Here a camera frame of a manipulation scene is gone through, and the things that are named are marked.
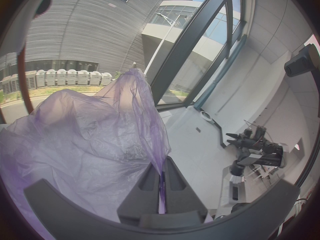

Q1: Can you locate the window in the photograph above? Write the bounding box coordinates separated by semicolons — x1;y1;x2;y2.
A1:
0;0;250;124

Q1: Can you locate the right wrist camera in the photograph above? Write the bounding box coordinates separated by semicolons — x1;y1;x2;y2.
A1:
244;126;267;141

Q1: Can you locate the purple plastic bag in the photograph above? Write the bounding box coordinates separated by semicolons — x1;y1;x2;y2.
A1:
0;68;173;234

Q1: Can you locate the white cushioned wooden chair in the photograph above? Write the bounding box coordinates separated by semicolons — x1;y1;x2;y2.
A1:
0;0;53;124

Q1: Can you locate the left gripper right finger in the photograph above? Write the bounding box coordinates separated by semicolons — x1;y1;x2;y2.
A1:
164;155;208;222

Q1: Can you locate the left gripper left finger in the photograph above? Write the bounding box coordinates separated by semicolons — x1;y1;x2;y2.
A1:
117;159;161;226

